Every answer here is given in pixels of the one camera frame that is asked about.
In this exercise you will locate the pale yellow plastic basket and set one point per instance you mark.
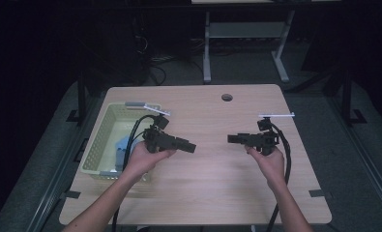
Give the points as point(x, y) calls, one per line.
point(108, 132)

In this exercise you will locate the white metal desk frame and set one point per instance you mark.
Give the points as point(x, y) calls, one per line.
point(243, 29)

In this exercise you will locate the grey metal floor rail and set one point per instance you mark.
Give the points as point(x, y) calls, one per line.
point(366, 154)
point(59, 174)

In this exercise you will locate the dark tape strip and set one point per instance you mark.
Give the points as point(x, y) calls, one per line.
point(71, 194)
point(319, 193)

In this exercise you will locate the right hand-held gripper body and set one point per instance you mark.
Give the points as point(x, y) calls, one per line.
point(266, 140)

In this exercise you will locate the person's left hand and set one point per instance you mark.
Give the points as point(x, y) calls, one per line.
point(141, 162)

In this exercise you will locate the black metal stand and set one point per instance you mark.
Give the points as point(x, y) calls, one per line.
point(81, 96)
point(346, 96)

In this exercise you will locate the person's right hand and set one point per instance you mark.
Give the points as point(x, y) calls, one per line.
point(272, 167)

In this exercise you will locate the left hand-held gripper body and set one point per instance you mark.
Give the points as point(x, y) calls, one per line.
point(158, 140)

